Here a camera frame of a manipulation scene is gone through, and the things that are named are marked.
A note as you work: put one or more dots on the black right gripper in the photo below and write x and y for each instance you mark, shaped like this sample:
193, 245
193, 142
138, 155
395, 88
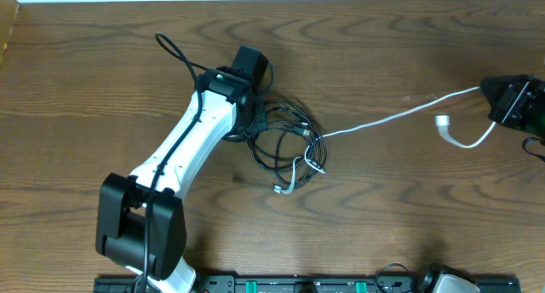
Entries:
509, 111

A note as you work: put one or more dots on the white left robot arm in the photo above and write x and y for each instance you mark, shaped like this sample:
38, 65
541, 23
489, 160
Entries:
141, 222

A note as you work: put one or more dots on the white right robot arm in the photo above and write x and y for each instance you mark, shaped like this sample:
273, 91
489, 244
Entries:
536, 135

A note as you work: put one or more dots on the clear tape strip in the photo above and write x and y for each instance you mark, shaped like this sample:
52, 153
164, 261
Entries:
420, 98

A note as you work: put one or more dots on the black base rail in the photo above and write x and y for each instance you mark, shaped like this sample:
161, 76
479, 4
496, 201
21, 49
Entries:
393, 278

